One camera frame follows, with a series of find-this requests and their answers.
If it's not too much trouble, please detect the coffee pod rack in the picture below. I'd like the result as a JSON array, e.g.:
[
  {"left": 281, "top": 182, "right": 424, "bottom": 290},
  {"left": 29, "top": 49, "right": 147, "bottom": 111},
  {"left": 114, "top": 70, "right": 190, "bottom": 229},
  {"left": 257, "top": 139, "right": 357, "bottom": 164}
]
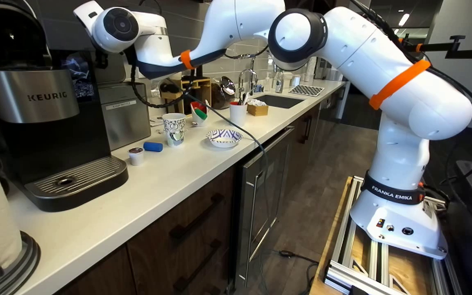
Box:
[{"left": 60, "top": 50, "right": 96, "bottom": 101}]

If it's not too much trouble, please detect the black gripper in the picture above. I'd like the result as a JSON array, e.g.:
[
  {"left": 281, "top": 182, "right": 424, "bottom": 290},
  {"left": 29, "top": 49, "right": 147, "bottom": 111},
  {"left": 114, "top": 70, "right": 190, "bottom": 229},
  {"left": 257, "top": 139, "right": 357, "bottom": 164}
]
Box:
[{"left": 77, "top": 31, "right": 111, "bottom": 91}]

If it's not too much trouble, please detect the black drawer handle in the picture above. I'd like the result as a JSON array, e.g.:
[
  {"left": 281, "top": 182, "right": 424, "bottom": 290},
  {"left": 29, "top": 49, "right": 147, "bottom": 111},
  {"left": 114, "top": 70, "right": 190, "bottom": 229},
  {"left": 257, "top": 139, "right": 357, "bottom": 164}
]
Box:
[
  {"left": 167, "top": 191, "right": 227, "bottom": 246},
  {"left": 172, "top": 237, "right": 224, "bottom": 295}
]

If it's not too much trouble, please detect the dark wood drawer cabinet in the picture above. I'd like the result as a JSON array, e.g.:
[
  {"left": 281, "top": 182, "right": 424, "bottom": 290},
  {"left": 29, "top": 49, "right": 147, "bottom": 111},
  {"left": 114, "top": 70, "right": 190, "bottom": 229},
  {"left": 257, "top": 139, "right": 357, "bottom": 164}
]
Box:
[{"left": 54, "top": 167, "right": 239, "bottom": 295}]

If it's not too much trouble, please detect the decorated coffee mug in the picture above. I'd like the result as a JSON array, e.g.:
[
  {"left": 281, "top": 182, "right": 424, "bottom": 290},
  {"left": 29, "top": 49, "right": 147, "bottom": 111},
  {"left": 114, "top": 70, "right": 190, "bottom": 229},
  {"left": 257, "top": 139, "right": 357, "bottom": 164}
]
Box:
[{"left": 160, "top": 111, "right": 188, "bottom": 149}]

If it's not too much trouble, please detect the small orange cable strap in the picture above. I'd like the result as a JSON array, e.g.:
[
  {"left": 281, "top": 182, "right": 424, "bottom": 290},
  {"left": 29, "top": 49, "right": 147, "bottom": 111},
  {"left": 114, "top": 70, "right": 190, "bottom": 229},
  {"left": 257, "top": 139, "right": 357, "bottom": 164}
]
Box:
[{"left": 178, "top": 47, "right": 196, "bottom": 72}]

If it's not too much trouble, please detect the blue patterned bowl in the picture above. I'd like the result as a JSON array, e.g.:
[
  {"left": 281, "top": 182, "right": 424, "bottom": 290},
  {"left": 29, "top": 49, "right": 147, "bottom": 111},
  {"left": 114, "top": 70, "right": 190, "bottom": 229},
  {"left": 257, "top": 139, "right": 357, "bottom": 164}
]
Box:
[{"left": 206, "top": 128, "right": 244, "bottom": 150}]

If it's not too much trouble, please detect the black sink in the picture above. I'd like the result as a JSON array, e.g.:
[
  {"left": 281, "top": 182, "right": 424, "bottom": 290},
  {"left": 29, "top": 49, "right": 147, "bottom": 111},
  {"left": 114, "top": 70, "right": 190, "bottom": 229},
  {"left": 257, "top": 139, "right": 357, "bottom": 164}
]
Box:
[{"left": 254, "top": 93, "right": 306, "bottom": 109}]

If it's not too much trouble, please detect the dark wood sink cabinet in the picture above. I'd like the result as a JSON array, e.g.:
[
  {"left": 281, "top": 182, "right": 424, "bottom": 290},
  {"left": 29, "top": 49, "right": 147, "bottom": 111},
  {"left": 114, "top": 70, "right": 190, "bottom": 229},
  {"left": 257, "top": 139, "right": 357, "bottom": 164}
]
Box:
[{"left": 286, "top": 101, "right": 340, "bottom": 185}]

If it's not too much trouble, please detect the soap bottle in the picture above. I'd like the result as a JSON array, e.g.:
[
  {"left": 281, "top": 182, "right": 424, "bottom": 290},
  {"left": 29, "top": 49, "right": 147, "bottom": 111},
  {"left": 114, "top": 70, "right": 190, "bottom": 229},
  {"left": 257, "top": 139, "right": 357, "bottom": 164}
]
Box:
[{"left": 273, "top": 70, "right": 286, "bottom": 95}]

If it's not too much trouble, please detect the dark paper towel holder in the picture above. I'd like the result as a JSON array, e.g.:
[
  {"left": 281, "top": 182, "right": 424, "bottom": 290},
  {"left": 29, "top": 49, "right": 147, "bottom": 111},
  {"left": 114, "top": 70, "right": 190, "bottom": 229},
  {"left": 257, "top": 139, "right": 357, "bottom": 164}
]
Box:
[{"left": 0, "top": 229, "right": 42, "bottom": 295}]

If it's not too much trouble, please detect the black Keurig coffee maker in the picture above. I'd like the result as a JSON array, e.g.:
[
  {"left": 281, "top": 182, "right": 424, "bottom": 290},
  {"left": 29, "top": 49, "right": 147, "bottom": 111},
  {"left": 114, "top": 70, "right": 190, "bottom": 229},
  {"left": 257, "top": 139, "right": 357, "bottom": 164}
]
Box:
[{"left": 0, "top": 0, "right": 129, "bottom": 213}]

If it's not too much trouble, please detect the small blue object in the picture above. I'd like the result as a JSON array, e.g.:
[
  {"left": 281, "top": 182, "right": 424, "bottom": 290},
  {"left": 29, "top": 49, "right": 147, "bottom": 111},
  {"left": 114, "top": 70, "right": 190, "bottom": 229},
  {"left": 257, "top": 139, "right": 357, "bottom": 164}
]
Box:
[{"left": 142, "top": 141, "right": 165, "bottom": 154}]

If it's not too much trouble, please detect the black countertop cable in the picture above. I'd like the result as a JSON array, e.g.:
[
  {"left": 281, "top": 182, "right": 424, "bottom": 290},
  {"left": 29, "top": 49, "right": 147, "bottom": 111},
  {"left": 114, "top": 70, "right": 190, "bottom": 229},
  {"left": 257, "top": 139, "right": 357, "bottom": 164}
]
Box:
[{"left": 181, "top": 88, "right": 268, "bottom": 154}]

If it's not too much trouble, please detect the small coffee pod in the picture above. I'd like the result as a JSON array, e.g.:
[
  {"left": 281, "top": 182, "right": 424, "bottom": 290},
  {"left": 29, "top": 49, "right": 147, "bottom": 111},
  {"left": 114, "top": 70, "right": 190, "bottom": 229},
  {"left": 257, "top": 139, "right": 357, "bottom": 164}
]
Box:
[{"left": 126, "top": 146, "right": 145, "bottom": 167}]

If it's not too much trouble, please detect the large orange cable strap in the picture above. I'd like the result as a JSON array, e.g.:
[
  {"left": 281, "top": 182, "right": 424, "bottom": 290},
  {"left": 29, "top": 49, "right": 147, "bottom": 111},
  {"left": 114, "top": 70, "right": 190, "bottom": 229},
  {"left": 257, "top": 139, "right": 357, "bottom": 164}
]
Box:
[{"left": 367, "top": 57, "right": 434, "bottom": 111}]

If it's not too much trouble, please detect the chrome faucet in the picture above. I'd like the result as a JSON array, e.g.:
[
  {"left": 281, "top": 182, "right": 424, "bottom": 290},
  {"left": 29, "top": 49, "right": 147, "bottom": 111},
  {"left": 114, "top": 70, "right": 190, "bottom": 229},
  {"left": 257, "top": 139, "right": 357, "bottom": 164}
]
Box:
[{"left": 240, "top": 55, "right": 260, "bottom": 95}]

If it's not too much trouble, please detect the dark kettle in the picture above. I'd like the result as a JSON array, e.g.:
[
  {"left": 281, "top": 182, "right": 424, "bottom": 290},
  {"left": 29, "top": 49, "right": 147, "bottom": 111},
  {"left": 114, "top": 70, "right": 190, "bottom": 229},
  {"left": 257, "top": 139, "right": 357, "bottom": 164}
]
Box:
[{"left": 211, "top": 75, "right": 237, "bottom": 109}]

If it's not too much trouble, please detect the small wooden box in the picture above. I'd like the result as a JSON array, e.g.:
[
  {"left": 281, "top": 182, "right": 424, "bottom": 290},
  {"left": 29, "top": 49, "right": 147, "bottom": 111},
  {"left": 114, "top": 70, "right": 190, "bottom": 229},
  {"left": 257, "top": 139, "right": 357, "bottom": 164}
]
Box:
[{"left": 245, "top": 100, "right": 270, "bottom": 118}]

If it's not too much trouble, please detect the white utensil cup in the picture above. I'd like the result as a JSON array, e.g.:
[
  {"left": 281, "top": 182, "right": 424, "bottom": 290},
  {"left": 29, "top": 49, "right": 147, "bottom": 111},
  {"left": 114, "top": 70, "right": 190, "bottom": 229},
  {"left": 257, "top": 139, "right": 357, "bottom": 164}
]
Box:
[{"left": 227, "top": 100, "right": 249, "bottom": 128}]

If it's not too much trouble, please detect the grey drying mat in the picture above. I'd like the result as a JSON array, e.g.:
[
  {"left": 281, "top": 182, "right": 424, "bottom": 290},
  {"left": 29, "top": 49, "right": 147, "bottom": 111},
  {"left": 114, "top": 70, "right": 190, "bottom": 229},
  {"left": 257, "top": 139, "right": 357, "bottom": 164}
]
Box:
[{"left": 288, "top": 83, "right": 326, "bottom": 98}]

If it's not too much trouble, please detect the black floor cable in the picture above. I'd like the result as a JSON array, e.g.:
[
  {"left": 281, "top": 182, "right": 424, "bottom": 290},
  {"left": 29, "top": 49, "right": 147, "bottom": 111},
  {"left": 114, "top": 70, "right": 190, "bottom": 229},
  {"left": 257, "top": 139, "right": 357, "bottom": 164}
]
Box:
[{"left": 276, "top": 247, "right": 321, "bottom": 286}]

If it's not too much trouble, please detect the red green white cup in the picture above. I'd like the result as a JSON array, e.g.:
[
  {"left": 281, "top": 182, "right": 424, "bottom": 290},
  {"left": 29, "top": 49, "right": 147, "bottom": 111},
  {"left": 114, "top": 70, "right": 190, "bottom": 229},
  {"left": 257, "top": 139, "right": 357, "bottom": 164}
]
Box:
[{"left": 188, "top": 100, "right": 209, "bottom": 129}]

